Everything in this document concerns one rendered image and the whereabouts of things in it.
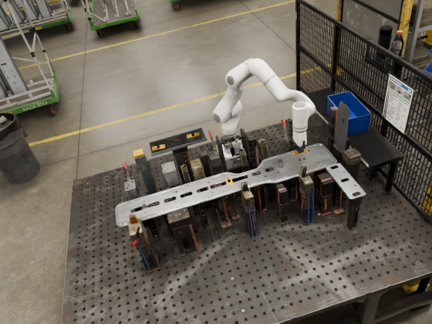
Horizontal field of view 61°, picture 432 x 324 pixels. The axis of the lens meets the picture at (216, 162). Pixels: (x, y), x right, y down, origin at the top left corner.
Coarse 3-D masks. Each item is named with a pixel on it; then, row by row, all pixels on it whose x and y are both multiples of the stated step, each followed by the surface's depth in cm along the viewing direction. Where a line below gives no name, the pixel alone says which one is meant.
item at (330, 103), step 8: (328, 96) 249; (336, 96) 250; (344, 96) 252; (352, 96) 247; (328, 104) 250; (336, 104) 255; (352, 104) 250; (360, 104) 238; (328, 112) 253; (352, 112) 252; (360, 112) 241; (368, 112) 230; (352, 120) 228; (360, 120) 229; (368, 120) 230; (352, 128) 232; (360, 128) 233; (368, 128) 234
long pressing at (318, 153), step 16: (320, 144) 236; (272, 160) 232; (288, 160) 230; (304, 160) 228; (320, 160) 225; (336, 160) 224; (224, 176) 228; (240, 176) 226; (256, 176) 223; (272, 176) 221; (288, 176) 219; (160, 192) 225; (176, 192) 223; (192, 192) 221; (208, 192) 219; (224, 192) 217; (128, 208) 219; (144, 208) 217; (160, 208) 215; (176, 208) 214; (128, 224) 210
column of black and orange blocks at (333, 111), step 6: (330, 108) 231; (336, 108) 230; (330, 114) 234; (336, 114) 232; (330, 120) 236; (330, 126) 238; (330, 132) 242; (330, 138) 246; (330, 144) 247; (330, 150) 251
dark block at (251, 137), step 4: (248, 136) 235; (252, 136) 234; (248, 140) 232; (252, 140) 232; (248, 144) 235; (252, 144) 234; (252, 148) 237; (252, 152) 239; (252, 156) 241; (256, 156) 242; (252, 160) 243; (256, 160) 244; (252, 164) 245; (256, 164) 246; (252, 168) 248
